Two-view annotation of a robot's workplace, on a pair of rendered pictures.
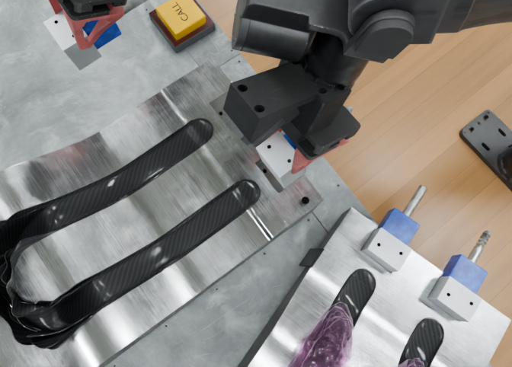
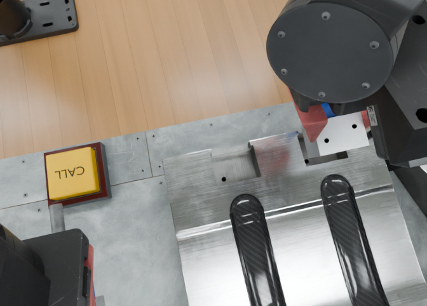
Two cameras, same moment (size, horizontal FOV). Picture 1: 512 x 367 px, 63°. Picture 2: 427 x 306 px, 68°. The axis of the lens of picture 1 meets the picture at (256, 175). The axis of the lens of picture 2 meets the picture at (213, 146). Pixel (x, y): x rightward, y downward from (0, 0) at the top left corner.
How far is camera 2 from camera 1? 0.32 m
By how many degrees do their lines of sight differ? 15
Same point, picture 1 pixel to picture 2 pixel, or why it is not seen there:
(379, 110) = (263, 33)
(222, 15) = (90, 129)
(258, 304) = (413, 227)
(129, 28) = not seen: hidden behind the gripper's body
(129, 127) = (206, 292)
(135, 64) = (101, 250)
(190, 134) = (243, 223)
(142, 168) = (261, 296)
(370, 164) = not seen: hidden behind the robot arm
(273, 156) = (340, 141)
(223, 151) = (280, 194)
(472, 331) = not seen: outside the picture
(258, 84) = (412, 91)
